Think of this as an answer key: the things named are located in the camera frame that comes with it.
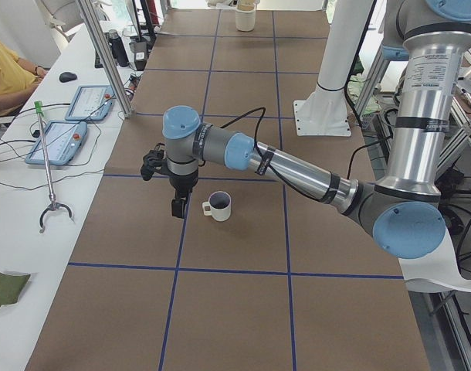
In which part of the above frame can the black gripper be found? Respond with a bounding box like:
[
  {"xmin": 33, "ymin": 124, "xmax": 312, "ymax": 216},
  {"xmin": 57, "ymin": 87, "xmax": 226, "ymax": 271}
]
[{"xmin": 169, "ymin": 172, "xmax": 198, "ymax": 219}]

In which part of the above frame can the white ribbed mug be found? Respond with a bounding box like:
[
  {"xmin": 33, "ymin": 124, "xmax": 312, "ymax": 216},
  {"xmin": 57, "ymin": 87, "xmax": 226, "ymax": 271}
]
[{"xmin": 202, "ymin": 191, "xmax": 232, "ymax": 222}]

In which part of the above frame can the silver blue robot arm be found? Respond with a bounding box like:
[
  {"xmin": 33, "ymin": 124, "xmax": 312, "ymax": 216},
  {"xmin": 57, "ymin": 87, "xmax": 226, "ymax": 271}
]
[{"xmin": 160, "ymin": 1, "xmax": 471, "ymax": 259}]

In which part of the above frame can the brown paper table mat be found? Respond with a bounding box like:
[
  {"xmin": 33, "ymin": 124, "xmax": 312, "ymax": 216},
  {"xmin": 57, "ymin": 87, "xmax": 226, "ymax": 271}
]
[{"xmin": 27, "ymin": 10, "xmax": 429, "ymax": 370}]

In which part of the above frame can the metal reacher grabber tool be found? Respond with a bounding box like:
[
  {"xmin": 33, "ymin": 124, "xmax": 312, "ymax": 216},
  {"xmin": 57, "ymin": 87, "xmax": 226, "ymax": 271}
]
[{"xmin": 34, "ymin": 100, "xmax": 73, "ymax": 233}]

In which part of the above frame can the lower teach pendant tablet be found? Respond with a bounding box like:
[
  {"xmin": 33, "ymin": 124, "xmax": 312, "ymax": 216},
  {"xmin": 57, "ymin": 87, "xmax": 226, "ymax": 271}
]
[{"xmin": 44, "ymin": 121, "xmax": 87, "ymax": 166}]

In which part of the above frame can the teach pendant tablet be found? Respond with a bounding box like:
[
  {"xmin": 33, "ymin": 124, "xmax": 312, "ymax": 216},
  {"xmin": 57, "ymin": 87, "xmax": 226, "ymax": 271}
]
[
  {"xmin": 44, "ymin": 121, "xmax": 87, "ymax": 166},
  {"xmin": 65, "ymin": 85, "xmax": 114, "ymax": 121}
]

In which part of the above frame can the upper teach pendant tablet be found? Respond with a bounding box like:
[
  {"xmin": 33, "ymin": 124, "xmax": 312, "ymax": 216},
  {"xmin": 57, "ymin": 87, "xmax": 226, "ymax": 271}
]
[{"xmin": 65, "ymin": 85, "xmax": 114, "ymax": 121}]

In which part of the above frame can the dark water bottle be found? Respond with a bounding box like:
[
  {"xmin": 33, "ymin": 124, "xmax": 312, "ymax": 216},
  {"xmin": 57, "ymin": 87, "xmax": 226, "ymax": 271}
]
[{"xmin": 108, "ymin": 29, "xmax": 129, "ymax": 67}]

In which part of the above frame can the black computer mouse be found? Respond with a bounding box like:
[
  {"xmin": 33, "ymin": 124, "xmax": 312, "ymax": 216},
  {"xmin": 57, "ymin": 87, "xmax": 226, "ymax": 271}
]
[{"xmin": 59, "ymin": 71, "xmax": 77, "ymax": 83}]

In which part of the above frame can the green cloth pouch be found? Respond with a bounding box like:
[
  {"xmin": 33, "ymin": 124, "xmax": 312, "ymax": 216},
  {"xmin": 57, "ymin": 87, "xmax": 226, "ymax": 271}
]
[{"xmin": 0, "ymin": 272, "xmax": 31, "ymax": 307}]

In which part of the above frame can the cream lidded container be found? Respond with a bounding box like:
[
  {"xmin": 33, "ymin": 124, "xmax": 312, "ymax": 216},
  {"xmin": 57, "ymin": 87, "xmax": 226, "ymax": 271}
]
[{"xmin": 235, "ymin": 0, "xmax": 257, "ymax": 32}]

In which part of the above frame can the person in yellow shirt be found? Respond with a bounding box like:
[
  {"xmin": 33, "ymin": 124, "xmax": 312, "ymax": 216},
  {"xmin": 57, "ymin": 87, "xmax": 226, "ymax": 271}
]
[{"xmin": 0, "ymin": 41, "xmax": 47, "ymax": 117}]

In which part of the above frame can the white plastic chair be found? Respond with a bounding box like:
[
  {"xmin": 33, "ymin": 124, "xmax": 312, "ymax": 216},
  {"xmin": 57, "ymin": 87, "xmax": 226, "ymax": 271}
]
[{"xmin": 398, "ymin": 230, "xmax": 471, "ymax": 293}]

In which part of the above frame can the aluminium frame post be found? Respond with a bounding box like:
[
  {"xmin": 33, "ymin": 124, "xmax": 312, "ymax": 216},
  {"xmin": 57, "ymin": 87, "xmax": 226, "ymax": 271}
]
[{"xmin": 76, "ymin": 0, "xmax": 134, "ymax": 118}]

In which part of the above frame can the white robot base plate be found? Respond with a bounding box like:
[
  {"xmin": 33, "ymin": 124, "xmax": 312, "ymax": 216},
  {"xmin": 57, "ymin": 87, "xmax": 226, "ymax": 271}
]
[{"xmin": 293, "ymin": 0, "xmax": 375, "ymax": 137}]

